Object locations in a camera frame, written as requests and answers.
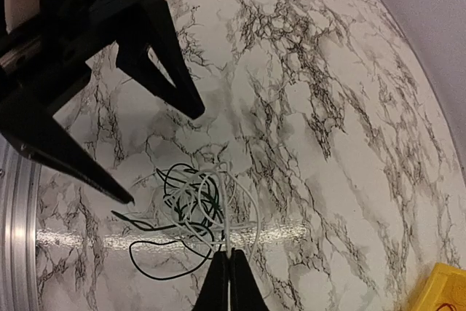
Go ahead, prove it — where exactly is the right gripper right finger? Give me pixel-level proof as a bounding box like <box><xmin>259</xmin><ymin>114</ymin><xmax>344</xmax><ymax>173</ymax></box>
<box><xmin>229</xmin><ymin>249</ymin><xmax>269</xmax><ymax>311</ymax></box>

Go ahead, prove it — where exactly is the aluminium front rail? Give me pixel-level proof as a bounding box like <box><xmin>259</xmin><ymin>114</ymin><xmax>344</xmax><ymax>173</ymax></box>
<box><xmin>1</xmin><ymin>138</ymin><xmax>41</xmax><ymax>310</ymax></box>

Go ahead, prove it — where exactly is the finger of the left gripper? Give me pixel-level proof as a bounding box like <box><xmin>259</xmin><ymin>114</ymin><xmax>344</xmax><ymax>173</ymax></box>
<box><xmin>1</xmin><ymin>89</ymin><xmax>134</xmax><ymax>204</ymax></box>

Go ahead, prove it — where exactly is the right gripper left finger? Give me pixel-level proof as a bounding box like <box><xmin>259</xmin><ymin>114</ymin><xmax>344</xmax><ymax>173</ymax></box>
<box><xmin>192</xmin><ymin>251</ymin><xmax>229</xmax><ymax>311</ymax></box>

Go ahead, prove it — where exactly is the cable pile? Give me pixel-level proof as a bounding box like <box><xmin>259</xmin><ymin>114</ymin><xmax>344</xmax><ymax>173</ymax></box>
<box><xmin>111</xmin><ymin>163</ymin><xmax>263</xmax><ymax>281</ymax></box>

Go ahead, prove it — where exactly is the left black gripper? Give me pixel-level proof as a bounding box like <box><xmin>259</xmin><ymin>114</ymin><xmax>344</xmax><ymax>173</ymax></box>
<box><xmin>1</xmin><ymin>0</ymin><xmax>205</xmax><ymax>119</ymax></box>

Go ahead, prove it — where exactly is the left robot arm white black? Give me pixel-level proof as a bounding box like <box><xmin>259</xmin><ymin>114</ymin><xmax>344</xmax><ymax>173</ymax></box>
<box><xmin>1</xmin><ymin>0</ymin><xmax>205</xmax><ymax>204</ymax></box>

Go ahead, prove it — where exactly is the yellow bin left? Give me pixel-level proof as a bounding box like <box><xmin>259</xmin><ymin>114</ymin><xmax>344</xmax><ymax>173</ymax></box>
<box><xmin>403</xmin><ymin>262</ymin><xmax>465</xmax><ymax>311</ymax></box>

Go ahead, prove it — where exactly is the white cable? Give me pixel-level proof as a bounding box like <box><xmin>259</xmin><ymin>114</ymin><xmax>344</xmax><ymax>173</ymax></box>
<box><xmin>162</xmin><ymin>160</ymin><xmax>261</xmax><ymax>311</ymax></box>

